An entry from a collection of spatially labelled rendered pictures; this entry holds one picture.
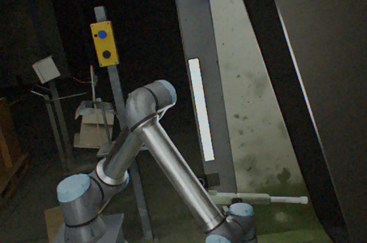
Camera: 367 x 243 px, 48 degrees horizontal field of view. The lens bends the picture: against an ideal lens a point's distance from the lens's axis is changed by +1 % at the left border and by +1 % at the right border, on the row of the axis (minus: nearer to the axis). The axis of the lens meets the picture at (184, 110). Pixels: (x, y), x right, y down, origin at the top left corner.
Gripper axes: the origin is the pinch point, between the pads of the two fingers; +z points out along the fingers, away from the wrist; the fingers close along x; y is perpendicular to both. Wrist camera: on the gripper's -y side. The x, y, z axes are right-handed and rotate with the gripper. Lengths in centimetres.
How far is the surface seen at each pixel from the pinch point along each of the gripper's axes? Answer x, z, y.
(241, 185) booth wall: 24, 61, 18
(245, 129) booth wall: 22, 60, -18
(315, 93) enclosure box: 9, -51, -63
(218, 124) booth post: 6, 62, -20
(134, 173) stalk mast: -42, 90, 24
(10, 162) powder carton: -175, 272, 90
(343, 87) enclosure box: 17, -52, -65
